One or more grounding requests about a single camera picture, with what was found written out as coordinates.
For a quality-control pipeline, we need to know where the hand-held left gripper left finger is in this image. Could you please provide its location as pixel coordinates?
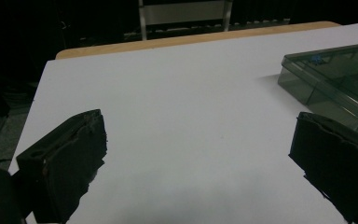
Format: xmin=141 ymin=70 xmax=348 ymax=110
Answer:
xmin=16 ymin=108 xmax=108 ymax=224

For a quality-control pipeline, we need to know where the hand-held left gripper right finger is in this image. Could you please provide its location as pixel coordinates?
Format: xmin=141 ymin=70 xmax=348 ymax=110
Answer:
xmin=288 ymin=111 xmax=358 ymax=224

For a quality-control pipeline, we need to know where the transparent grey compartment box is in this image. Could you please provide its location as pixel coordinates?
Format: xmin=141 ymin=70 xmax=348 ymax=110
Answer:
xmin=277 ymin=41 xmax=358 ymax=138

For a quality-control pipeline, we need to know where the white table board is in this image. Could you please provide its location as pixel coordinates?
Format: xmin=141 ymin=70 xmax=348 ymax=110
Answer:
xmin=8 ymin=21 xmax=358 ymax=224

